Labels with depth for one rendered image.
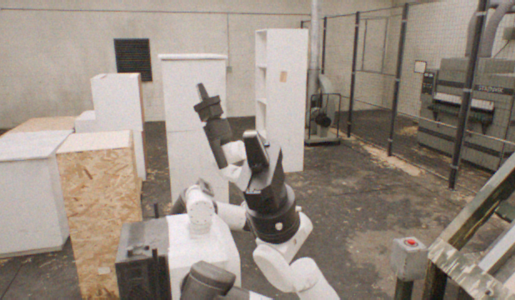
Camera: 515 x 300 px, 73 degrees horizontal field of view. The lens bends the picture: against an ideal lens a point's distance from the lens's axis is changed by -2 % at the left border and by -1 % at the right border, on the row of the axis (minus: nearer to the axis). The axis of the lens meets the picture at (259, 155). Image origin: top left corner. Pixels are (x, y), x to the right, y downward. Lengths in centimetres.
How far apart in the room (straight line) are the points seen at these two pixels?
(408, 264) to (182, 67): 237
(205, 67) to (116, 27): 605
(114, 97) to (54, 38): 455
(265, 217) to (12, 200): 327
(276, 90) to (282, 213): 444
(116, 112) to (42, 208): 186
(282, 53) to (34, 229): 353
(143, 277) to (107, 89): 422
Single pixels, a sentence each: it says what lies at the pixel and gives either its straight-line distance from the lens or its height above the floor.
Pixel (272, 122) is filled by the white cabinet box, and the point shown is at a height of 79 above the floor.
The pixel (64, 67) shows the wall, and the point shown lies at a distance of 936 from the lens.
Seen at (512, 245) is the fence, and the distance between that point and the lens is 188.
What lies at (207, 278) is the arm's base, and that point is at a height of 139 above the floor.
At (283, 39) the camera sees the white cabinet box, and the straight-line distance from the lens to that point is 498.
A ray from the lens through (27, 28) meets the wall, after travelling 952.
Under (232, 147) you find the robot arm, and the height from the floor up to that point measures 152.
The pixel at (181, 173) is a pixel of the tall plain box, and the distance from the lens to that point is 343.
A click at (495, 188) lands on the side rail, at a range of 205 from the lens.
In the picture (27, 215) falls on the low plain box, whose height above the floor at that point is 41.
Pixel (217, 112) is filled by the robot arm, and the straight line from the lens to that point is 118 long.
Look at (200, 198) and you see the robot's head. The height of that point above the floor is 148.
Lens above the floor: 184
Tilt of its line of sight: 18 degrees down
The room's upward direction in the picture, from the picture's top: straight up
